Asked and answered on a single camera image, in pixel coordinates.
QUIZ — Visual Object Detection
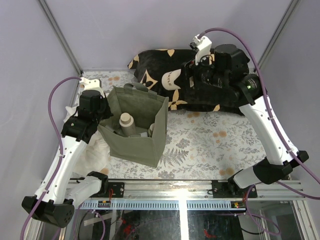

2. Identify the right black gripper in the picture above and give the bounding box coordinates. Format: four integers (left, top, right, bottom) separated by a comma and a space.
173, 49, 228, 93

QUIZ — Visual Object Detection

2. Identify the beige bottle wooden cap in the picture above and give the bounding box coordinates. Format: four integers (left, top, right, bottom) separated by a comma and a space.
148, 123, 155, 137
119, 112, 137, 137

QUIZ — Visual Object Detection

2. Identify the green canvas bag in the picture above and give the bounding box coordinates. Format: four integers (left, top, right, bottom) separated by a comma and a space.
98, 83, 169, 168

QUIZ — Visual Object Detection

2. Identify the white box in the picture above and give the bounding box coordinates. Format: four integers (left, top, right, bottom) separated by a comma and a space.
129, 132, 149, 138

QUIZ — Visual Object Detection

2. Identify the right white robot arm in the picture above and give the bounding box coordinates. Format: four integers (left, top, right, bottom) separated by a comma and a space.
182, 43, 309, 198

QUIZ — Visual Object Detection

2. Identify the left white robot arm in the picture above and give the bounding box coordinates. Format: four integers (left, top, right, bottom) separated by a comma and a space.
21, 89, 112, 228

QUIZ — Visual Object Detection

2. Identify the black floral pillow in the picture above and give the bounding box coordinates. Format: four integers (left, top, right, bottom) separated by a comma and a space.
127, 49, 244, 116

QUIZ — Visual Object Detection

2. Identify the white cloth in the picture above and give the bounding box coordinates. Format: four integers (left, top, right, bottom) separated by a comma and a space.
63, 104, 112, 176

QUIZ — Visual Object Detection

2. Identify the floral table mat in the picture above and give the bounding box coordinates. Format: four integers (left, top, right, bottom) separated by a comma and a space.
74, 69, 283, 181

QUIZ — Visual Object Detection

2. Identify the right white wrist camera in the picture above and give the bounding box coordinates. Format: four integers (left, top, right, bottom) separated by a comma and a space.
189, 34, 212, 66

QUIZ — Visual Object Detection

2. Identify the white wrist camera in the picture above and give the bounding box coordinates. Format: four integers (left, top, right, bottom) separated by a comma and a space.
79, 77, 105, 98
189, 34, 212, 66

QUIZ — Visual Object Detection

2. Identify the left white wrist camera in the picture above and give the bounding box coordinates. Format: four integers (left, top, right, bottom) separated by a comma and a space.
79, 77, 105, 98

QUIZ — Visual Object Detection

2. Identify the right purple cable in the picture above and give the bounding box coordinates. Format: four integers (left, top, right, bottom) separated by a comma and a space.
197, 27, 320, 236

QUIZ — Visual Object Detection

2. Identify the purple cable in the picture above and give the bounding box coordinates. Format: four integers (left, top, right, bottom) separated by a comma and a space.
197, 27, 320, 236
21, 76, 83, 240

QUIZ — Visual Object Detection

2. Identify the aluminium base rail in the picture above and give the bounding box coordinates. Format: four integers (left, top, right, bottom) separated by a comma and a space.
62, 177, 307, 201

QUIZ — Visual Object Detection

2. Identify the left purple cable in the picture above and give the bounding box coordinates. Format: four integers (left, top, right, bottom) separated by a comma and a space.
21, 76, 83, 240

